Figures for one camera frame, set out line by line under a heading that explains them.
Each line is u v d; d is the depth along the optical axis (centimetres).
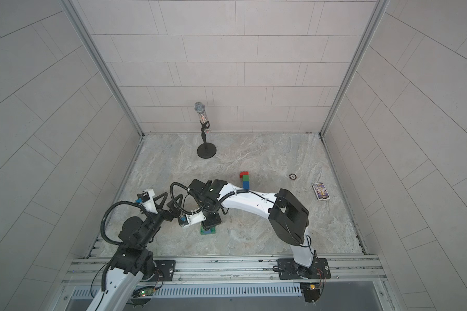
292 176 99
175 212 68
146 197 64
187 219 65
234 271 72
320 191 91
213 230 79
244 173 98
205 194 58
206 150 108
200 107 85
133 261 57
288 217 45
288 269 71
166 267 71
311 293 68
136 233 58
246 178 96
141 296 65
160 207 75
